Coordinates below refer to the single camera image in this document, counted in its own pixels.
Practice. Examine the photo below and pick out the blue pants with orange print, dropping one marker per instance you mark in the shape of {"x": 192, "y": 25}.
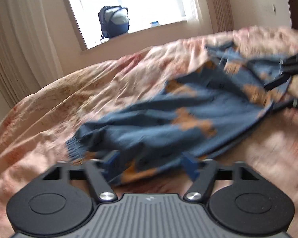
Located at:
{"x": 168, "y": 119}

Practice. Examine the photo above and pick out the beige pleated curtain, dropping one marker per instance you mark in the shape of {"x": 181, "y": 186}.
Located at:
{"x": 221, "y": 5}
{"x": 22, "y": 37}

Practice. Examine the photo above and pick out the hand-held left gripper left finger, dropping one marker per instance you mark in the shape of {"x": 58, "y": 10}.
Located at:
{"x": 111, "y": 164}

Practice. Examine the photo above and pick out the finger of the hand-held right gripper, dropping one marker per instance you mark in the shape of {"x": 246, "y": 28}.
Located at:
{"x": 296, "y": 63}
{"x": 278, "y": 83}

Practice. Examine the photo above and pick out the white framed window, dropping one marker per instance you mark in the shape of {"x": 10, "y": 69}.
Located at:
{"x": 129, "y": 5}

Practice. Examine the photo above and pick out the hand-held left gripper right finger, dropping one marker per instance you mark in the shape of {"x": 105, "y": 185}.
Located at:
{"x": 189, "y": 164}

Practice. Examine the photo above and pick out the navy and grey backpack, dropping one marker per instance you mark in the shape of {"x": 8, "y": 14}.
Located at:
{"x": 114, "y": 19}

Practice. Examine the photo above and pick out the floral beige blanket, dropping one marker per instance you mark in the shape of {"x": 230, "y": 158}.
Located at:
{"x": 64, "y": 99}

